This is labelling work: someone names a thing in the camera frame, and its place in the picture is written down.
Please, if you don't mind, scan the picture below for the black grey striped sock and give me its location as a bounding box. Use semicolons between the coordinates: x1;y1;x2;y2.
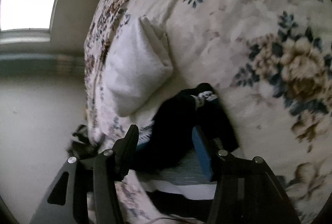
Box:
136;152;217;222

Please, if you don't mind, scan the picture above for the black bag on floor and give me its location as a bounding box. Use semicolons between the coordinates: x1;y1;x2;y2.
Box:
66;124;100;160

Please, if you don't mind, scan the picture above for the white floral bed blanket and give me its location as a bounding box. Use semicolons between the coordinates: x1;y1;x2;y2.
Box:
84;0;331;223

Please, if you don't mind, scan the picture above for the black teal zigzag sock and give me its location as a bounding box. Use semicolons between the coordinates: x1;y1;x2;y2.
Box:
131;83;239;173

